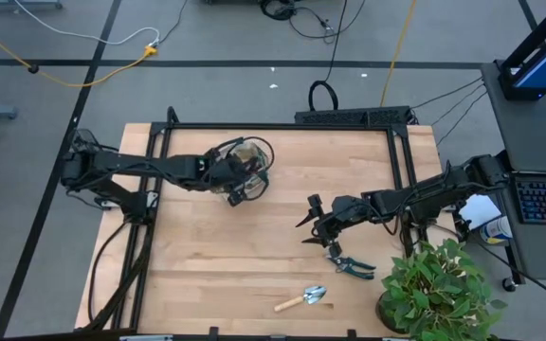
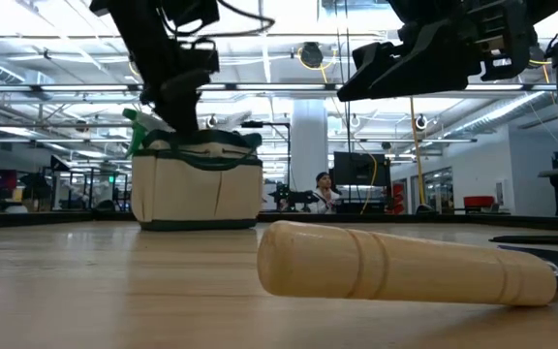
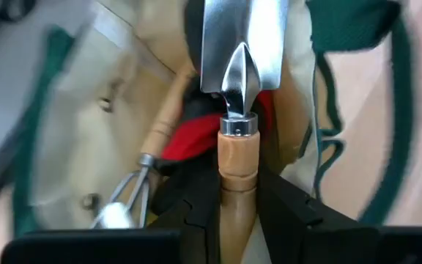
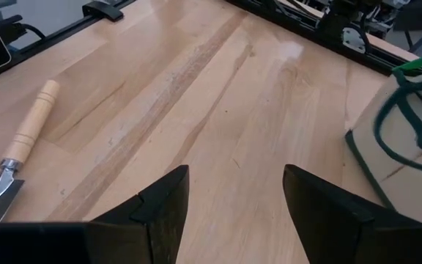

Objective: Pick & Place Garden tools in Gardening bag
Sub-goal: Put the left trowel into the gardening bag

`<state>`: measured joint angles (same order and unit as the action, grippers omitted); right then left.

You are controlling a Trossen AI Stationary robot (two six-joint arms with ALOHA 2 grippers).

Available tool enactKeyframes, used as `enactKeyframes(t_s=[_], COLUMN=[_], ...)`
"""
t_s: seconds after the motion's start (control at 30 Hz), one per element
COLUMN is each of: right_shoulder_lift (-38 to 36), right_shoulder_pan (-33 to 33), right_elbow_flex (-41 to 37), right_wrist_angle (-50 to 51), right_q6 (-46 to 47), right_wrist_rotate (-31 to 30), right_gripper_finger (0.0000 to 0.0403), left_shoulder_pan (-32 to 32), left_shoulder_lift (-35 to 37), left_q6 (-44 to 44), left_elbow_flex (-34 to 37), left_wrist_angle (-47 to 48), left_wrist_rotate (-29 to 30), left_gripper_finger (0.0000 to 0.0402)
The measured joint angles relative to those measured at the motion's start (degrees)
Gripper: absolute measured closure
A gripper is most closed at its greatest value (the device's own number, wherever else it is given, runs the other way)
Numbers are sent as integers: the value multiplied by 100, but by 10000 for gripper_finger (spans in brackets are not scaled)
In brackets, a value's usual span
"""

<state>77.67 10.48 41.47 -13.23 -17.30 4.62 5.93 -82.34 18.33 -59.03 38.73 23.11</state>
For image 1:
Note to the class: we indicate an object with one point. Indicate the black caster wheel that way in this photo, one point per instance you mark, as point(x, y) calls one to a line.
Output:
point(509, 284)

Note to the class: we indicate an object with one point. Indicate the grey desk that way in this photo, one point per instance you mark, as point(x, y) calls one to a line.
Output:
point(529, 137)

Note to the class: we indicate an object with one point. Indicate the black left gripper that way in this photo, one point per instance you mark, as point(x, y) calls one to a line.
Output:
point(225, 170)

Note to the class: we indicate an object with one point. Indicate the black laptop keyboard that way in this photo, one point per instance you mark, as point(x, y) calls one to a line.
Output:
point(545, 201)

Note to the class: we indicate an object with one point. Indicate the green leafy potted plant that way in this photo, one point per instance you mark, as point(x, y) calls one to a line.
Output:
point(434, 289)

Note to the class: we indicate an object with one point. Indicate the beige green canvas gardening bag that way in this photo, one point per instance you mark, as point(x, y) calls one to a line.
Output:
point(254, 156)

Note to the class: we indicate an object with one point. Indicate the white paper sheet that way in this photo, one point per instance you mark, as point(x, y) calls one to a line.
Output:
point(479, 210)

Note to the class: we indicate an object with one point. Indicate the black perforated box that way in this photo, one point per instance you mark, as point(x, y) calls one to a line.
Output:
point(349, 116)

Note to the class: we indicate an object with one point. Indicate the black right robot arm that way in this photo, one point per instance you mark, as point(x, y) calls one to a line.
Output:
point(424, 196)

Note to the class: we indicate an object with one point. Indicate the black aluminium rig frame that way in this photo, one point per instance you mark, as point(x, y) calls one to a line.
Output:
point(278, 126)

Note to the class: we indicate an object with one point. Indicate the dark plant pot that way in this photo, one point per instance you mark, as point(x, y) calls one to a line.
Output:
point(384, 317)

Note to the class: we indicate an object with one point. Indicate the white canister with yellow label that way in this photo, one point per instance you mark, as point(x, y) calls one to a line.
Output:
point(496, 229)

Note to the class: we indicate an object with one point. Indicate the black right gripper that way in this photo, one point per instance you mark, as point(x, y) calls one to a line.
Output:
point(344, 215)

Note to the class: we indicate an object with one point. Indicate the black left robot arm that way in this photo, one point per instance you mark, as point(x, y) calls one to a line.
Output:
point(135, 166)

